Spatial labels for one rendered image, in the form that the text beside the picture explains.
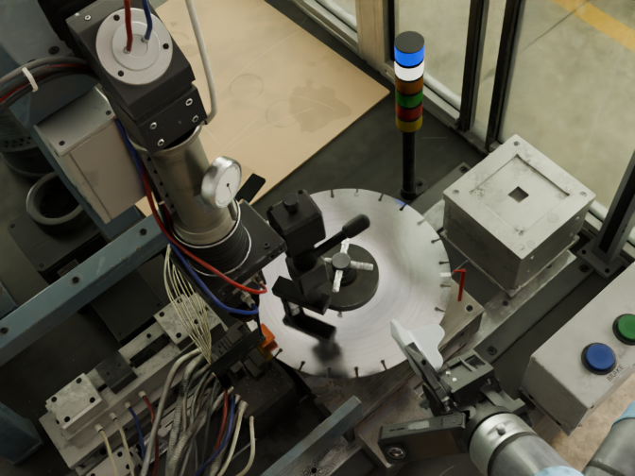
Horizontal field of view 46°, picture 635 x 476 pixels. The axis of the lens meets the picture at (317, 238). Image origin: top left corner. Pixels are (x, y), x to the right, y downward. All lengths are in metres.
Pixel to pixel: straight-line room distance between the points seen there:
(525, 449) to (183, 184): 0.45
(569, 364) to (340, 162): 0.63
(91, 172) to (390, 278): 0.57
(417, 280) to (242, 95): 0.69
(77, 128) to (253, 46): 1.08
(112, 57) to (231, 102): 1.06
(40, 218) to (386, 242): 0.58
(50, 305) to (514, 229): 0.73
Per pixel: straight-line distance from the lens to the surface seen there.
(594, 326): 1.22
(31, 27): 0.75
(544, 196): 1.32
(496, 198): 1.31
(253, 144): 1.59
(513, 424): 0.89
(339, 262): 1.12
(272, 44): 1.77
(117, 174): 0.77
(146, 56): 0.62
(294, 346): 1.13
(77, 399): 1.26
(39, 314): 1.16
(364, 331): 1.13
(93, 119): 0.72
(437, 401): 0.95
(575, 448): 2.10
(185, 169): 0.72
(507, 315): 1.36
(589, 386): 1.18
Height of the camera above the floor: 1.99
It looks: 59 degrees down
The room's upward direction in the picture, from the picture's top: 11 degrees counter-clockwise
